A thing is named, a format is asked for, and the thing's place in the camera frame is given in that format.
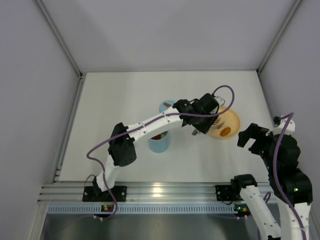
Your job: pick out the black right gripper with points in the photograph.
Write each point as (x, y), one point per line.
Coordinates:
(256, 139)

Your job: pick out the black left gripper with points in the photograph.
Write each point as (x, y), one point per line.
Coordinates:
(203, 126)

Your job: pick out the metal serving tongs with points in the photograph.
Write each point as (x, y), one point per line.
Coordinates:
(217, 124)

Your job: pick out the orange yellow fried piece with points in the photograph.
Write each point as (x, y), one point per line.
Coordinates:
(225, 131)

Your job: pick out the light blue round lid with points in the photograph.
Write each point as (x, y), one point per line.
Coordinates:
(165, 105)

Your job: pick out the green round macaron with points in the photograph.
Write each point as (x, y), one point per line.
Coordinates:
(163, 135)

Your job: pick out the red orange grilled piece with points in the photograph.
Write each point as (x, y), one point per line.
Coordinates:
(157, 137)

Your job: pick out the light blue cylindrical container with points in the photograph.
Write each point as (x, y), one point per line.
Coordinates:
(160, 145)

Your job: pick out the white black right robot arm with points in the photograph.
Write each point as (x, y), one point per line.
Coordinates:
(291, 187)

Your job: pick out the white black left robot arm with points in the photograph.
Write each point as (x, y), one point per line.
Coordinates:
(126, 138)

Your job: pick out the beige round plate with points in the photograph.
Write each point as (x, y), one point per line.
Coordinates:
(232, 120)

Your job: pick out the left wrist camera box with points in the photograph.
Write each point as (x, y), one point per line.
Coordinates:
(218, 101)

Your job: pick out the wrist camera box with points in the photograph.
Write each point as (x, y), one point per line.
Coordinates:
(283, 122)
(218, 101)

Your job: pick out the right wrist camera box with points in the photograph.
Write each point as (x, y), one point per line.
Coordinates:
(283, 122)

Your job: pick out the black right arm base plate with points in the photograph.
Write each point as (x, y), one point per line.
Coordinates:
(227, 193)

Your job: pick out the slotted grey cable duct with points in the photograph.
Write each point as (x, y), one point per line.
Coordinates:
(143, 209)

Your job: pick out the right aluminium frame post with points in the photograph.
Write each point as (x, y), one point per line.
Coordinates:
(289, 17)

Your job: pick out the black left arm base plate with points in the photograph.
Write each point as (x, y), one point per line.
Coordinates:
(119, 193)

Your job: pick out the aluminium frame corner post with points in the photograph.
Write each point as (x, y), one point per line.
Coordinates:
(44, 12)

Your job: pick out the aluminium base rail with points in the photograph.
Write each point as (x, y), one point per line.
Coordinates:
(136, 193)

